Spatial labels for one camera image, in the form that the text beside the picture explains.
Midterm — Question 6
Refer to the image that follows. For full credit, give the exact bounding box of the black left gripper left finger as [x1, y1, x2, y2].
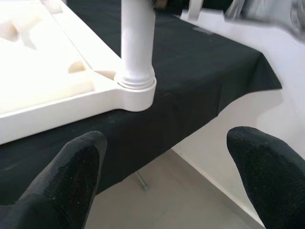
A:
[0, 130, 108, 229]

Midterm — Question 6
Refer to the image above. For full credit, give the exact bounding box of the black tablecloth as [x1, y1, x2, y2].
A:
[0, 0, 283, 208]

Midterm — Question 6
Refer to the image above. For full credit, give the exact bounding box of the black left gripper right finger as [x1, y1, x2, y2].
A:
[226, 126, 305, 229]

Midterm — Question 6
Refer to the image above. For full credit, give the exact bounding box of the white plastic table top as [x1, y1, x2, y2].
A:
[0, 0, 157, 146]

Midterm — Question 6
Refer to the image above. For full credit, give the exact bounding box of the metal folding table frame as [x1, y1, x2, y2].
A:
[135, 172, 150, 192]

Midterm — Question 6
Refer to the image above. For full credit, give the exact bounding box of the grey tape patch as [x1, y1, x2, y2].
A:
[193, 26, 213, 36]

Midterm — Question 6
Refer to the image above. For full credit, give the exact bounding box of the white plastic table leg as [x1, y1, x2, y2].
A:
[120, 0, 157, 93]

